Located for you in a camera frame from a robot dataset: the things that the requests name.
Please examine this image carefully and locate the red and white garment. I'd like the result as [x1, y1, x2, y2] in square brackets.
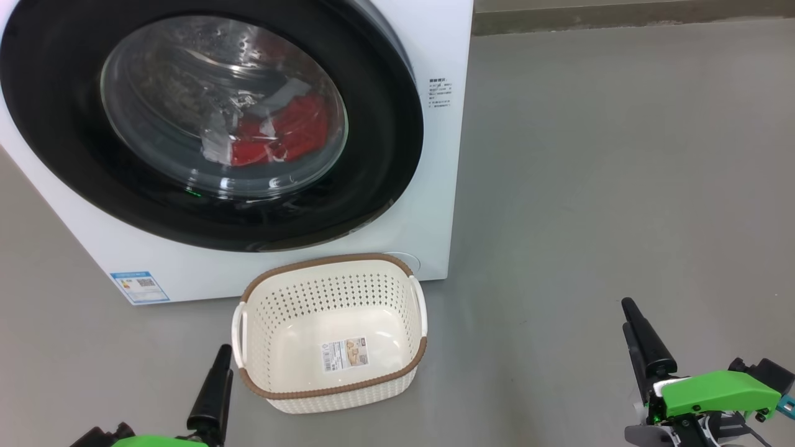
[200, 78, 330, 168]

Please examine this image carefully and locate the round washing machine door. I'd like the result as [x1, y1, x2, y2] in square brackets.
[0, 0, 425, 253]

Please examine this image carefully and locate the cream basket with brown rim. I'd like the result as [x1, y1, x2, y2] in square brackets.
[231, 253, 429, 415]

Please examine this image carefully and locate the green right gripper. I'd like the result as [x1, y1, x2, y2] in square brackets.
[621, 298, 782, 447]

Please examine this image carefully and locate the white front-load washing machine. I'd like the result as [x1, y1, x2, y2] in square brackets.
[0, 0, 474, 306]

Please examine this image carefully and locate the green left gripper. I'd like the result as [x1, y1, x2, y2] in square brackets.
[109, 344, 235, 447]

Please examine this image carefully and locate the round white filter cover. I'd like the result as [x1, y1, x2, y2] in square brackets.
[380, 251, 421, 275]

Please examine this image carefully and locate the blue energy label sticker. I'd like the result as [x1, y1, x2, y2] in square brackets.
[110, 271, 170, 305]

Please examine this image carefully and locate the perforated steel washer drum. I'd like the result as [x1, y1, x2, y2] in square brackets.
[102, 16, 345, 199]

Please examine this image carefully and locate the small printed text sticker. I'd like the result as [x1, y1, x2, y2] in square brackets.
[427, 78, 453, 110]

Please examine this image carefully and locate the paper product label sticker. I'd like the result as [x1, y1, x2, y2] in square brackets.
[320, 337, 370, 373]

